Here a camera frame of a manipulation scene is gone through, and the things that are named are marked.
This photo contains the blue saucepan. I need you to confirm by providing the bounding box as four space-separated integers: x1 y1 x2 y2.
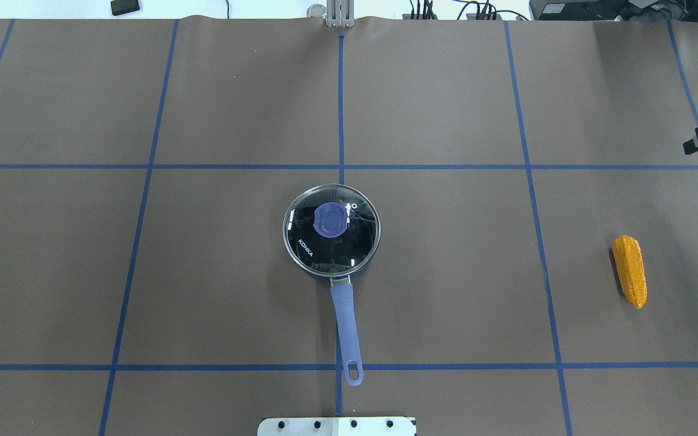
282 183 381 387

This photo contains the glass pot lid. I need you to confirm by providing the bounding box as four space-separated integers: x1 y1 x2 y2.
281 184 382 281

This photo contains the yellow corn cob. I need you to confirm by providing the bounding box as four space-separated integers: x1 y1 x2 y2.
611 235 648 309

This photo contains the black phone on desk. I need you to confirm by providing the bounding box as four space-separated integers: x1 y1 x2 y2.
109 0 141 16

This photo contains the aluminium frame post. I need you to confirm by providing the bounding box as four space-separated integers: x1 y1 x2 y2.
325 0 356 28

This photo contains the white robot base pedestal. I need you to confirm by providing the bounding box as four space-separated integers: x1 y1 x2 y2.
257 416 417 435

